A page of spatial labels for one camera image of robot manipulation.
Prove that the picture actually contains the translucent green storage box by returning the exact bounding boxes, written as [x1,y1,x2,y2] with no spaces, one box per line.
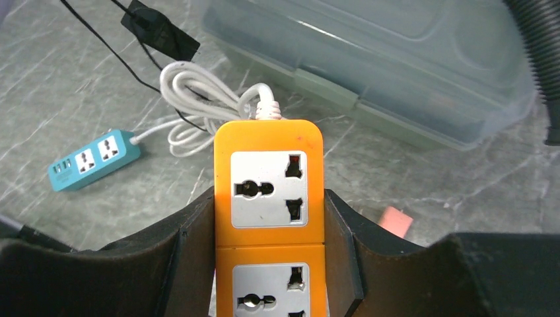
[192,1,537,150]

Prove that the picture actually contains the orange power strip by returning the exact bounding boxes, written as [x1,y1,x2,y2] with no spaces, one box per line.
[214,120,328,316]

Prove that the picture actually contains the pink small block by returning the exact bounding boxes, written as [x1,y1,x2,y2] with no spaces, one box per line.
[378,206,413,238]

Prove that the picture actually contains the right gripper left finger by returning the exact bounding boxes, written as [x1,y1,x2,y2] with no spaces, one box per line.
[1,188,215,316]

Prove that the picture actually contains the black corrugated hose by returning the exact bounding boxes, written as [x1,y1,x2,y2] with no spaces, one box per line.
[503,0,560,147]

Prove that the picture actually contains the white cable of orange strip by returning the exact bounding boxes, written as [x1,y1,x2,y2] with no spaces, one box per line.
[159,61,283,159]

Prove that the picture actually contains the teal power strip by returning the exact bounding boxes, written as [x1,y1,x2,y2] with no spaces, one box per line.
[47,129,141,192]

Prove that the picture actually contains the thin black adapter cable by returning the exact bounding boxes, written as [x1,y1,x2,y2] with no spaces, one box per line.
[59,0,211,132]

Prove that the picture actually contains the black power adapter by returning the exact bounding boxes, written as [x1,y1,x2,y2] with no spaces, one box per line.
[121,0,200,61]

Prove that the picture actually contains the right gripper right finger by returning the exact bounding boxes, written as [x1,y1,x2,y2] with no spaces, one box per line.
[324,190,559,316]

